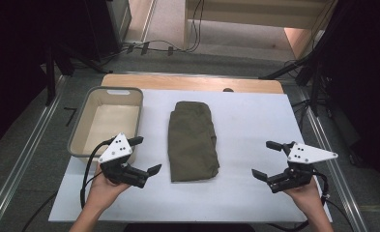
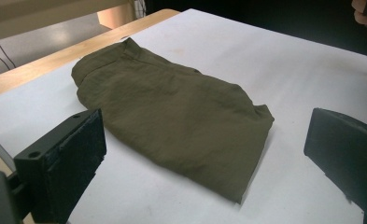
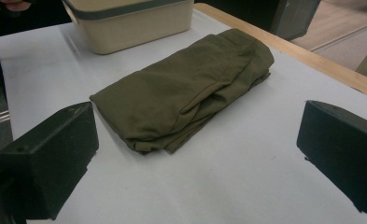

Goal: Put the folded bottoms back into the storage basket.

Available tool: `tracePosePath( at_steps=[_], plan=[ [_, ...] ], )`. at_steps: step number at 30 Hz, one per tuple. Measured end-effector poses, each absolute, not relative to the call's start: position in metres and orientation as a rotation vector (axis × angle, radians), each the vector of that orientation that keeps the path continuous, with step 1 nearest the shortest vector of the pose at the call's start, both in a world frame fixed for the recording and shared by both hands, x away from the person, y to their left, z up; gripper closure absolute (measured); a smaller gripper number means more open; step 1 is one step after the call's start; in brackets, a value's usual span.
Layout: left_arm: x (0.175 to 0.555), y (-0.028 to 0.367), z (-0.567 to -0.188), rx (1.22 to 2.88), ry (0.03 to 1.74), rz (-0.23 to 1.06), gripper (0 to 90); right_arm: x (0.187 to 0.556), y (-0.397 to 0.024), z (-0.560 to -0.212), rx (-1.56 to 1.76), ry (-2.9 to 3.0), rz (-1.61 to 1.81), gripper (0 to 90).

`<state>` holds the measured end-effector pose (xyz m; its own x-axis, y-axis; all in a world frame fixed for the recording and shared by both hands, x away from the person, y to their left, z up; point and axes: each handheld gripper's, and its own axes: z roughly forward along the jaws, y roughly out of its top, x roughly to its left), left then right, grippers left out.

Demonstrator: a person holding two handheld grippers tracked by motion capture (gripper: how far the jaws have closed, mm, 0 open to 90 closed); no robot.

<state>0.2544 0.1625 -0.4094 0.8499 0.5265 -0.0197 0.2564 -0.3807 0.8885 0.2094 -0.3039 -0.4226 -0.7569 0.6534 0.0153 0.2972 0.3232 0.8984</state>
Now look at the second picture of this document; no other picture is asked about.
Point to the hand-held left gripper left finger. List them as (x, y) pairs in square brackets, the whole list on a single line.
[(63, 161)]

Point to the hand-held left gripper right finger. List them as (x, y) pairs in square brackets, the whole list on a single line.
[(349, 149)]

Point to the olive green pants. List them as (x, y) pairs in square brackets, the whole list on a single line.
[(172, 124)]

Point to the wooden table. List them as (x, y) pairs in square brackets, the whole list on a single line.
[(31, 70)]

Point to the white table mat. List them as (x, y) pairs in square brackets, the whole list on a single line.
[(249, 68)]

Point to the beige wooden cabinet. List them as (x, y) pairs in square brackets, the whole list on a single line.
[(47, 12)]

